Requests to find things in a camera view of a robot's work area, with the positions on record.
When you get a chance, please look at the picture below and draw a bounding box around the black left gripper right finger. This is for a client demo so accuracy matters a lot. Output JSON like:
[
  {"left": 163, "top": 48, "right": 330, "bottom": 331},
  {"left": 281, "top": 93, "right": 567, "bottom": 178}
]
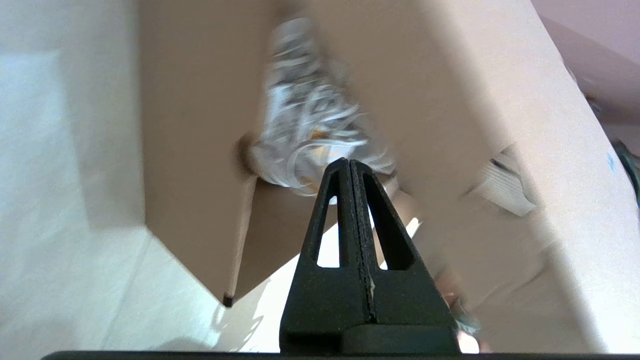
[{"left": 350, "top": 159, "right": 460, "bottom": 333}]

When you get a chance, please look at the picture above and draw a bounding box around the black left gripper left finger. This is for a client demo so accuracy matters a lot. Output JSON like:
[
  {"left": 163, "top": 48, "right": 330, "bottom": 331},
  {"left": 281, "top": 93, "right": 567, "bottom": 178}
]
[{"left": 279, "top": 158, "right": 373, "bottom": 353}]

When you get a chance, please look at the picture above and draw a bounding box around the white lace-up sneaker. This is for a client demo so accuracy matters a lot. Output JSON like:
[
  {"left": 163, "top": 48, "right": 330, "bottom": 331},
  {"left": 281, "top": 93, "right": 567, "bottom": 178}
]
[{"left": 250, "top": 17, "right": 398, "bottom": 197}]

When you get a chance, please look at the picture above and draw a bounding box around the brown cardboard shoe box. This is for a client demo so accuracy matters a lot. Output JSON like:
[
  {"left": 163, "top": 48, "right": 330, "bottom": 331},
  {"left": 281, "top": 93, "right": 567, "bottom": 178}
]
[{"left": 137, "top": 0, "right": 640, "bottom": 353}]

